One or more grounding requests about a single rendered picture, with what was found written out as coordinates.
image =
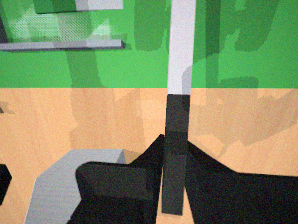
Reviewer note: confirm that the green flat mat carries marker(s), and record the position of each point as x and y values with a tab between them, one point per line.
237	44

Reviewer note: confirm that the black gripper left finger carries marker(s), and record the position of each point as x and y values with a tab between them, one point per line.
141	179

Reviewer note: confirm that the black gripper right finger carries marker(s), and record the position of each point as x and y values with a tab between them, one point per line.
215	191

